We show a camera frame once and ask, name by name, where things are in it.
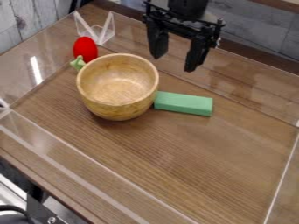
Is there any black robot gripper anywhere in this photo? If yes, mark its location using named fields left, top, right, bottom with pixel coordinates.
left=144, top=0, right=226, bottom=73

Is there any red toy fruit green stem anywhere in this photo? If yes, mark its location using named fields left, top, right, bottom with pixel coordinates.
left=70, top=37, right=99, bottom=71

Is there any light wooden bowl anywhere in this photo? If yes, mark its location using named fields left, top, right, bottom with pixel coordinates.
left=76, top=53, right=160, bottom=121

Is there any green rectangular block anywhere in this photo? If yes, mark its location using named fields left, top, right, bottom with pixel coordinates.
left=154, top=91, right=214, bottom=116

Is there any clear acrylic tray wall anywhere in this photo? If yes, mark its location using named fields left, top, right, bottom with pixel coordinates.
left=0, top=17, right=299, bottom=224

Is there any black metal table frame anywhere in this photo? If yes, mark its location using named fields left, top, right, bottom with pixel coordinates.
left=0, top=157, right=88, bottom=224

